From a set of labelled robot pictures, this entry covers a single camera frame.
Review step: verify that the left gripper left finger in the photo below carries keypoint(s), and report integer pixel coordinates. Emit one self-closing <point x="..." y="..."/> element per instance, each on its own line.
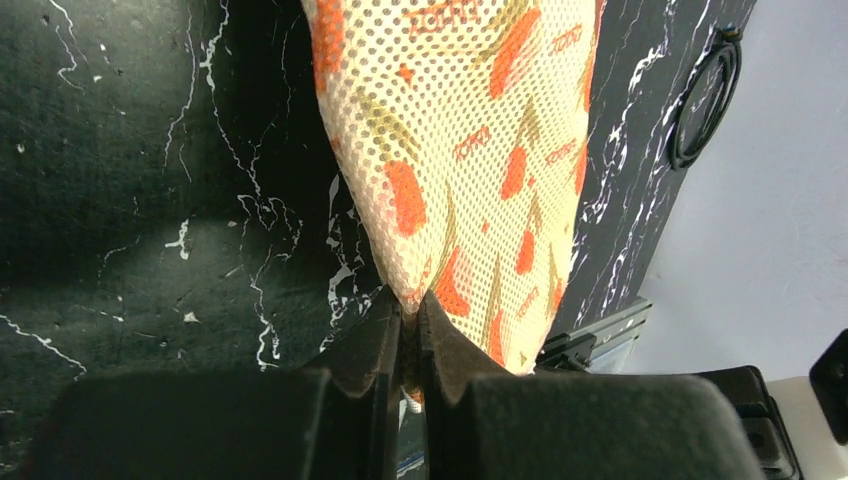
<point x="336" y="417"/>

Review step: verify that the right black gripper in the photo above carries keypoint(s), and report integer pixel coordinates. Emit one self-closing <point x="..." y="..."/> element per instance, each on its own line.
<point x="745" y="388"/>

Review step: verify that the aluminium frame rail right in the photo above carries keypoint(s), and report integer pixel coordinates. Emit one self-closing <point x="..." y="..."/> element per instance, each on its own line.
<point x="601" y="347"/>

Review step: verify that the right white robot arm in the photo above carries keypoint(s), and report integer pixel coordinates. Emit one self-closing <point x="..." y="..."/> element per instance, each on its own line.
<point x="797" y="426"/>

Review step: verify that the strawberry print mesh laundry bag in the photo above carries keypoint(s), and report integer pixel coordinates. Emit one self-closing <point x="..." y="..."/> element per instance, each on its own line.
<point x="461" y="130"/>

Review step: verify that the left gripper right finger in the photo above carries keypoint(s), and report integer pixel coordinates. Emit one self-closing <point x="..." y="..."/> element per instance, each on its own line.
<point x="483" y="422"/>

